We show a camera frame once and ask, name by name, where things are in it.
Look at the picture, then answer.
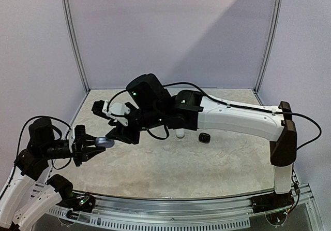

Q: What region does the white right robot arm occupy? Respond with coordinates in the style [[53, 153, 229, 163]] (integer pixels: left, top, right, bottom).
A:
[[101, 74, 297, 208]]

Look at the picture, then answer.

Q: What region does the aluminium left corner post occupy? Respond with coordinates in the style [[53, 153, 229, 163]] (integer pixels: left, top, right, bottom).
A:
[[62, 0, 91, 94]]

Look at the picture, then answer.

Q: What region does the aluminium right corner post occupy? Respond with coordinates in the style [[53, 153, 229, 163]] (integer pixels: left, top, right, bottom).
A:
[[253, 0, 282, 94]]

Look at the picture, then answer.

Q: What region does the aluminium corner post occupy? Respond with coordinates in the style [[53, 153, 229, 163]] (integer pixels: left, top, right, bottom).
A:
[[62, 0, 91, 94], [253, 0, 282, 94]]

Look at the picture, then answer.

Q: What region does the silver blue charging case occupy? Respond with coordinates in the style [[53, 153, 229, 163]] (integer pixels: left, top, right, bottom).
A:
[[95, 137, 115, 149]]

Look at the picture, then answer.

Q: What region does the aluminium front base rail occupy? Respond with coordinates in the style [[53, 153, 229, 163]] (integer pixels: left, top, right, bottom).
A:
[[33, 181, 319, 228]]

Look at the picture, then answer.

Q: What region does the white perforated cable tray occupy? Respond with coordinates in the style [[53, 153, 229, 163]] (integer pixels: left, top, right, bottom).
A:
[[32, 206, 251, 230]]

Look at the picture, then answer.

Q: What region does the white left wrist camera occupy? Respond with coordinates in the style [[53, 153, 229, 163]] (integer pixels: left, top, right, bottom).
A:
[[67, 125, 86, 140]]

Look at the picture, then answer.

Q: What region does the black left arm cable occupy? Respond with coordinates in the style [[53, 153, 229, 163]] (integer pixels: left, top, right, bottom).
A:
[[15, 115, 73, 169]]

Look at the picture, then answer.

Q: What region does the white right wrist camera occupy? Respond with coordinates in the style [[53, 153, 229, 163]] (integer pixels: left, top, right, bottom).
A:
[[92, 100, 131, 126]]

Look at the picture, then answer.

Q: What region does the glossy black earbud charging case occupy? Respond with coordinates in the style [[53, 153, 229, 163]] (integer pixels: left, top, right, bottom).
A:
[[198, 133, 211, 144]]

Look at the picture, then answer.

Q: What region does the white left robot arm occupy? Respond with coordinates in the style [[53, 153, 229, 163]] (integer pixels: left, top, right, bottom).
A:
[[1, 115, 114, 230]]

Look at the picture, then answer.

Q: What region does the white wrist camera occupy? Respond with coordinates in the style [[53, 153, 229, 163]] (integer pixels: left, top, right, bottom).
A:
[[92, 100, 131, 126], [67, 125, 86, 140]]

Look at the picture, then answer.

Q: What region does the white oval charging case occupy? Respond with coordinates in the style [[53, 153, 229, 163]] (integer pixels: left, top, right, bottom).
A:
[[175, 129, 185, 139]]

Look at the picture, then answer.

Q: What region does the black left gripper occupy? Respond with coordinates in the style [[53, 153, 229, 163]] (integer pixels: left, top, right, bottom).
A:
[[41, 132, 106, 166]]

